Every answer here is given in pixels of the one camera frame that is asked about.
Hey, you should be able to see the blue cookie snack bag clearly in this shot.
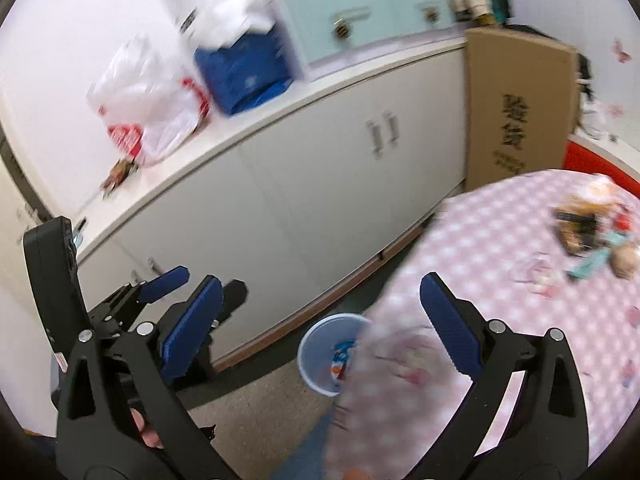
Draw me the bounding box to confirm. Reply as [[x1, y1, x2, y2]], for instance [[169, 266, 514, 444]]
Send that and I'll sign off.
[[330, 338, 357, 382]]

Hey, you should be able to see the trash pile on bed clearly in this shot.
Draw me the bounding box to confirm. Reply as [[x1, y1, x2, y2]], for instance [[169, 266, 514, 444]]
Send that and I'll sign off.
[[553, 174, 639, 282]]

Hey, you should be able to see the light blue trash bin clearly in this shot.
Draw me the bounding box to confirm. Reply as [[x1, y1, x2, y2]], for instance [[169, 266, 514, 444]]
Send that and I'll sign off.
[[296, 313, 370, 398]]

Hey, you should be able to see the person's left hand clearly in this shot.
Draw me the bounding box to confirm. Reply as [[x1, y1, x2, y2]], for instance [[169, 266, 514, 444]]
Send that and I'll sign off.
[[130, 408, 164, 450]]

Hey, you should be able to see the pink checkered bedsheet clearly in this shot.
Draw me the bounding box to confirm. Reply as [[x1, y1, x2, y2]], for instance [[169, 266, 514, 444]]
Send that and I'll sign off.
[[319, 168, 640, 480]]

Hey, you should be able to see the white red plastic bag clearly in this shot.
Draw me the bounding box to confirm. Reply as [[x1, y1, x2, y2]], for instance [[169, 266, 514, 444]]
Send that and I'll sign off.
[[87, 36, 210, 166]]

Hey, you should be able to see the white low cabinet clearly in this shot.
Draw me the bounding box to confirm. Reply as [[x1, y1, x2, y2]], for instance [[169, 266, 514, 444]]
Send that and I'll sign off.
[[78, 38, 466, 370]]

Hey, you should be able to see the red chair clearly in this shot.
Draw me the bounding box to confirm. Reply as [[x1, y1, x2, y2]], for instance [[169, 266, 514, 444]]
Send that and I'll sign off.
[[563, 141, 640, 197]]

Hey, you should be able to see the brown cardboard box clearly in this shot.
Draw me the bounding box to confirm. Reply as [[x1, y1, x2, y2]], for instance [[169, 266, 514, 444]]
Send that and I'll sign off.
[[465, 27, 579, 191]]

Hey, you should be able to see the mint green case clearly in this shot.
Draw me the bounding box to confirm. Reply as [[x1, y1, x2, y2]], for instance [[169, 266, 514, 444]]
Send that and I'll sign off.
[[268, 0, 463, 80]]

